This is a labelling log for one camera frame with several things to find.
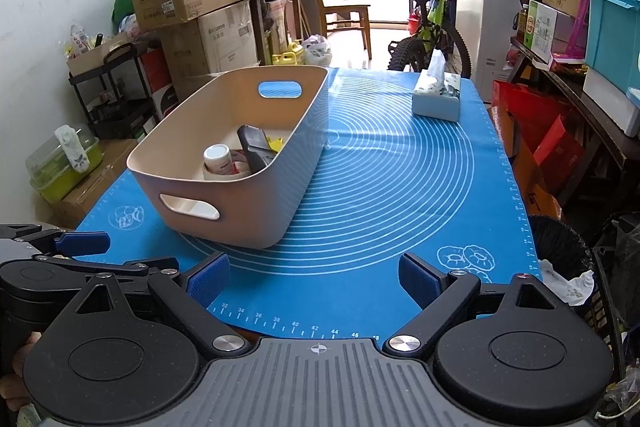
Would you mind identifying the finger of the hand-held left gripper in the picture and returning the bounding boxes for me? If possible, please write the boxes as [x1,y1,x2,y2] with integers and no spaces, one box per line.
[34,231,112,258]
[69,256,180,281]

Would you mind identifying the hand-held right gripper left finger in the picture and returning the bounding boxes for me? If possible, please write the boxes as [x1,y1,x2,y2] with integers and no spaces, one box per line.
[64,251,252,355]

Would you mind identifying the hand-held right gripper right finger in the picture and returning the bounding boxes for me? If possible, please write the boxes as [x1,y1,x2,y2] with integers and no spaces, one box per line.
[383,252,577,355]

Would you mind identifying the clear tape roll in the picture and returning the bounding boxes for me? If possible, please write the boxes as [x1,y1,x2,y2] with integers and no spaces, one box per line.
[227,149,251,178]

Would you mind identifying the beige plastic storage bin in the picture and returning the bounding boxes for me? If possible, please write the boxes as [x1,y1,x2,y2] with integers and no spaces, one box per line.
[126,66,330,251]

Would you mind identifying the small white bottle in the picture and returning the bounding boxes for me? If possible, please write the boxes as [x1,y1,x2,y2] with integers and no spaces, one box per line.
[202,143,236,180]

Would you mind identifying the black plastic case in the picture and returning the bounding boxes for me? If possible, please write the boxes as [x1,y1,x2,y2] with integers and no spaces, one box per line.
[236,125,279,173]

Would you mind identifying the person's left hand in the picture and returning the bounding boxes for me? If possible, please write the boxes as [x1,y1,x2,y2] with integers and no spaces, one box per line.
[0,331,44,413]

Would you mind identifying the low brown cardboard box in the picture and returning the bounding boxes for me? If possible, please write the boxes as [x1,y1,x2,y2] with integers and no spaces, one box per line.
[50,139,139,228]

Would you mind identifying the green container with clear lid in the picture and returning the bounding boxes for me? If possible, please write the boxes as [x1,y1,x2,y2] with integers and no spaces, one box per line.
[25,124,104,203]

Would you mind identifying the blue silicone baking mat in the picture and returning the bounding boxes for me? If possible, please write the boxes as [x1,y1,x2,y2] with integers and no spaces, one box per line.
[75,67,544,341]

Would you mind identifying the black shelf rack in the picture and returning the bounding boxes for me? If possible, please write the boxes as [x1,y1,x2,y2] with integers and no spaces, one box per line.
[67,42,166,140]

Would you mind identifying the black trash bin with bag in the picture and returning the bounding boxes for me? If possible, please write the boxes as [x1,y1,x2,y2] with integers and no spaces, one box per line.
[527,214,596,308]

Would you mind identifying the orange cardboard box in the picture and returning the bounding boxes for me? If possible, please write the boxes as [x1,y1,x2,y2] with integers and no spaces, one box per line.
[505,107,564,221]

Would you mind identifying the red and white appliance box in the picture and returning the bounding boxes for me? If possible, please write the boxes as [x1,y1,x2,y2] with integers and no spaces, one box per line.
[137,49,179,120]

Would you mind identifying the white patterned tissue box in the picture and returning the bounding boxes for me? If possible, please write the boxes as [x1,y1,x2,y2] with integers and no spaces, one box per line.
[411,49,462,123]

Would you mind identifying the red gift bags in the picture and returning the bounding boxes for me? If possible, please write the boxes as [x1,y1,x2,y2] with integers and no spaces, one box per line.
[492,79,586,196]

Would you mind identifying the plastic wrapped cardboard box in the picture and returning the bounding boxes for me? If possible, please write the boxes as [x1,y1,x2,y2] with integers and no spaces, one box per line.
[177,67,236,100]

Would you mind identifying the dark wooden side table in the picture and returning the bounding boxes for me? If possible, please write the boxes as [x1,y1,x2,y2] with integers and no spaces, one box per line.
[507,37,640,208]

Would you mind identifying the yellow plastic jug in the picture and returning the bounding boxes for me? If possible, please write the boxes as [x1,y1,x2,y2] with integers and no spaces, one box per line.
[271,41,306,67]

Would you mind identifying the brown and white cardboard box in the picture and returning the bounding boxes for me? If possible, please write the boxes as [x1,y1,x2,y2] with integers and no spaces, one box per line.
[160,0,259,86]

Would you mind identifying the green bag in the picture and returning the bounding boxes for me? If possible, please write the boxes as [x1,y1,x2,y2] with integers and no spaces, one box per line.
[111,0,136,36]

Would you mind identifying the green and black bicycle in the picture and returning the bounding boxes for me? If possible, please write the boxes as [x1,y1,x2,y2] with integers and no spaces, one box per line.
[377,0,473,80]

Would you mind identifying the white plastic bag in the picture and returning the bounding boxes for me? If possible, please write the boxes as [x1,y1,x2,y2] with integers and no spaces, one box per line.
[302,34,334,67]

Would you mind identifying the white foam box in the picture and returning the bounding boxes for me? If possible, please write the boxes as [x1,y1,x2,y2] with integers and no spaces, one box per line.
[582,67,640,138]

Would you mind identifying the flat pink box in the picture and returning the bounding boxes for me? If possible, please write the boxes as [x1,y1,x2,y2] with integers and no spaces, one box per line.
[547,52,589,73]

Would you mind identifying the small cluttered wooden table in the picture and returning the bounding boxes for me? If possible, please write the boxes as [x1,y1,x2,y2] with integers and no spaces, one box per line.
[245,0,304,68]

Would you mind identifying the white chest freezer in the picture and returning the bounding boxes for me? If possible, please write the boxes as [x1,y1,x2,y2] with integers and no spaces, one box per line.
[447,0,529,88]

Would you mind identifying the wooden chair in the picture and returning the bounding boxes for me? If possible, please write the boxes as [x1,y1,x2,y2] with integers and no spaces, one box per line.
[305,0,374,60]

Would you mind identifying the cooking oil bottle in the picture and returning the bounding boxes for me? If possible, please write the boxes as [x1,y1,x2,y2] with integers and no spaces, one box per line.
[517,4,531,46]

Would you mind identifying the green and white carton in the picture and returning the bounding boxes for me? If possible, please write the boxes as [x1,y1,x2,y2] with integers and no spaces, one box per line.
[527,0,561,63]

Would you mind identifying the teal storage crate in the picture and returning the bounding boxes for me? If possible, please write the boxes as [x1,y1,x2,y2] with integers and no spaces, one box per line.
[584,0,640,93]

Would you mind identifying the cardboard box with handle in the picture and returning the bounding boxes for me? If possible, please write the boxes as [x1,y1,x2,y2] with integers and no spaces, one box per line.
[66,32,136,78]

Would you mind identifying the black wire basket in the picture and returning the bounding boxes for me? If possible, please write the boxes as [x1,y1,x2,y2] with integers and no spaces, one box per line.
[590,212,640,358]

